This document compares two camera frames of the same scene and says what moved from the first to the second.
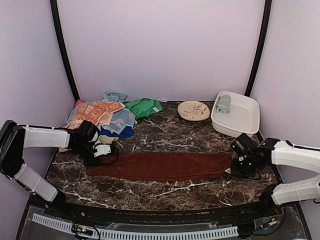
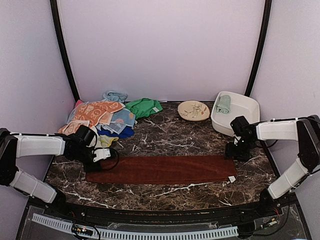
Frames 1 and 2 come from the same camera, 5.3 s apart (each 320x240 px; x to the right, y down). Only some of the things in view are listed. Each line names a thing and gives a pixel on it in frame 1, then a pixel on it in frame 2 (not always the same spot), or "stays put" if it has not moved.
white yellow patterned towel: (98, 139) stays put
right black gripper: (235, 171) -> (230, 151)
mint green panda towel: (223, 105) stays put
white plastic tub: (233, 114) stays put
